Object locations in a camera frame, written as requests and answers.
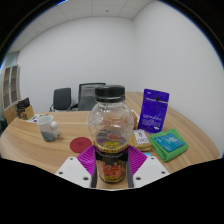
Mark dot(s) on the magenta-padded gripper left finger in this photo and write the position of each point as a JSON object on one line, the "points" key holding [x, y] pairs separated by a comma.
{"points": [[71, 168]]}

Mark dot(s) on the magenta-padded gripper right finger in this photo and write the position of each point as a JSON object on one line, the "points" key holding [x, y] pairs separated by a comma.
{"points": [[151, 168]]}

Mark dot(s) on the clear bottle with black cap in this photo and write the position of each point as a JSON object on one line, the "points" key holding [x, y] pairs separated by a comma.
{"points": [[110, 120]]}

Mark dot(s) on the green cloth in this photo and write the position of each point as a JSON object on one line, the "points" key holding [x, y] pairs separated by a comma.
{"points": [[170, 155]]}

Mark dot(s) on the flat round red coaster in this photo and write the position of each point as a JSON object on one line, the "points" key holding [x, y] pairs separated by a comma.
{"points": [[80, 145]]}

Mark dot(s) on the blue card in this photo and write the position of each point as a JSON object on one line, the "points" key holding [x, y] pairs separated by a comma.
{"points": [[169, 142]]}

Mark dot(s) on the tan packet with white label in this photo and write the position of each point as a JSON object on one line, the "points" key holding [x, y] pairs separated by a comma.
{"points": [[141, 137]]}

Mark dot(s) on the white and grey mug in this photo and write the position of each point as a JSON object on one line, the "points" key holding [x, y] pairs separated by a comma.
{"points": [[46, 128]]}

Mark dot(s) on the brown cardboard box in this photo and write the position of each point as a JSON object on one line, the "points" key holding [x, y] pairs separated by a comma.
{"points": [[135, 120]]}

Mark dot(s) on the purple package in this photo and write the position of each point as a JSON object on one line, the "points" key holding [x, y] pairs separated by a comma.
{"points": [[153, 111]]}

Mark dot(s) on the light wooden box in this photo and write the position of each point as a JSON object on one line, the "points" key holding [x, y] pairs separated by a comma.
{"points": [[30, 112]]}

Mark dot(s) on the black office chair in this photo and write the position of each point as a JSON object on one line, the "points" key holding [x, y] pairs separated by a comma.
{"points": [[62, 98]]}

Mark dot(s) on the mesh office chair with jacket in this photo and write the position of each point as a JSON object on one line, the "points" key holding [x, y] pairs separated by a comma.
{"points": [[86, 98]]}

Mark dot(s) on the dark brown box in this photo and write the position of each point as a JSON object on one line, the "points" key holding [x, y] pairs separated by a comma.
{"points": [[22, 106]]}

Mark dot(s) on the wooden cabinet with glass doors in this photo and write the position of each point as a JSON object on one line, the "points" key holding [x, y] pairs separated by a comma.
{"points": [[10, 86]]}

